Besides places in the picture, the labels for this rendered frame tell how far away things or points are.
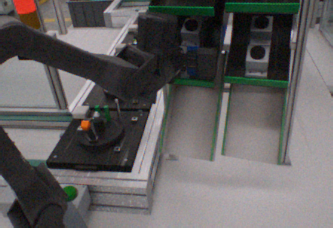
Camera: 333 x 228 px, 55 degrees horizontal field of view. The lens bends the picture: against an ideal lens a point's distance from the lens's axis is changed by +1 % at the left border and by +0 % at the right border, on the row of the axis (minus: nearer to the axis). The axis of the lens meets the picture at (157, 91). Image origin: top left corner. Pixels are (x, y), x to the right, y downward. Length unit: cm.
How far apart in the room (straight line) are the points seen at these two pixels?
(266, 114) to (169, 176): 33
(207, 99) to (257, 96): 12
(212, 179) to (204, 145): 16
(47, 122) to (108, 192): 40
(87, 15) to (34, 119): 183
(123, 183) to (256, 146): 34
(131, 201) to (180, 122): 23
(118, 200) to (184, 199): 18
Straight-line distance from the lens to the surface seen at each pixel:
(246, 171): 98
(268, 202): 92
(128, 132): 95
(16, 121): 120
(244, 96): 85
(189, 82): 71
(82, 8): 288
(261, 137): 83
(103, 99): 113
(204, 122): 82
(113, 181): 84
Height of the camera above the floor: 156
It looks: 32 degrees down
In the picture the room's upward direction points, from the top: 6 degrees counter-clockwise
